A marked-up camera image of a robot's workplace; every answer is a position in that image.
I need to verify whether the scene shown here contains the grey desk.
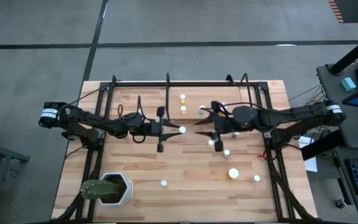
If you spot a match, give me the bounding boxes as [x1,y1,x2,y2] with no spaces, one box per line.
[316,63,358,224]

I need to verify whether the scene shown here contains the black monitor pole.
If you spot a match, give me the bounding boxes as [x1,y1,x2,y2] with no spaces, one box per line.
[328,28,358,76]

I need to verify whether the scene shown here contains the white hexagonal plant pot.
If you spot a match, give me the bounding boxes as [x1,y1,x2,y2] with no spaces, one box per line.
[97,171,134,207]

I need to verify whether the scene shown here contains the black mat orange stripes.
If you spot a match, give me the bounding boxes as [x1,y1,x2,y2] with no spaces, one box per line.
[328,0,358,24]

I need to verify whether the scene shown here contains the grey metal bench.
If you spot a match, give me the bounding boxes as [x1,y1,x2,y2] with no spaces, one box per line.
[0,138,30,224]

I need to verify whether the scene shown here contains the green cactus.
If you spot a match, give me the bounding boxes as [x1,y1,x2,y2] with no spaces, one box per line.
[79,179,120,200]

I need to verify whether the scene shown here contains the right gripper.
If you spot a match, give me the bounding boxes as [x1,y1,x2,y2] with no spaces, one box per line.
[194,100,234,153]

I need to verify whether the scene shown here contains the teal box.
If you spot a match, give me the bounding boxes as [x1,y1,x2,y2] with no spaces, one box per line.
[340,77,357,92]

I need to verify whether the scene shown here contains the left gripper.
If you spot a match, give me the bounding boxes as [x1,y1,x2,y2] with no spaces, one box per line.
[147,106,182,153]

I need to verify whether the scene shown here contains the white paper sheet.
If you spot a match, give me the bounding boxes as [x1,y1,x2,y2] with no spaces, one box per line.
[298,135,318,174]

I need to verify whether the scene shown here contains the black aluminium table frame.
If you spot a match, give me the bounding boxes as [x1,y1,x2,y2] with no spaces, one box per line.
[50,73,319,224]

